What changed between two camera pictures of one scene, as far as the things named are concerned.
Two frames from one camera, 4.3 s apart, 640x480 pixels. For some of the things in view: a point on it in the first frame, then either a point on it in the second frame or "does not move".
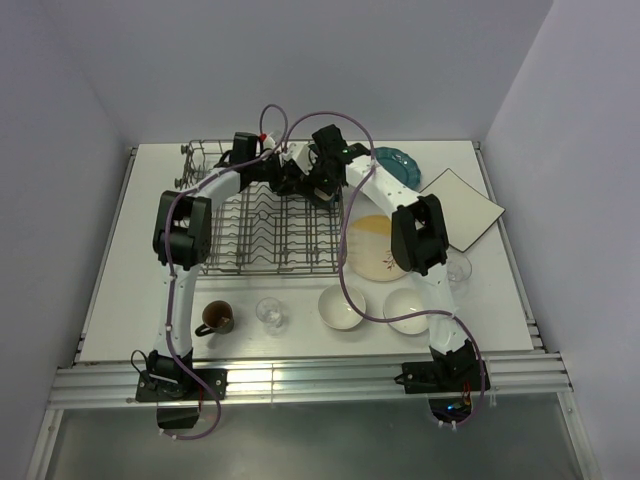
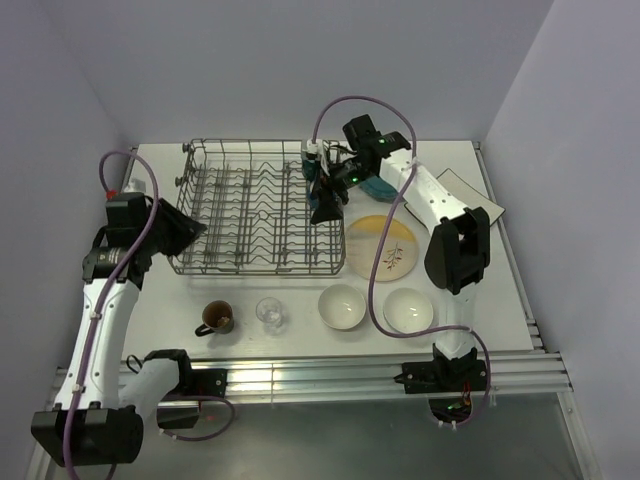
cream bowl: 335,308 does not move
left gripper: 285,178 -> 185,229
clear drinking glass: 273,314 does not move
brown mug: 217,317 does not move
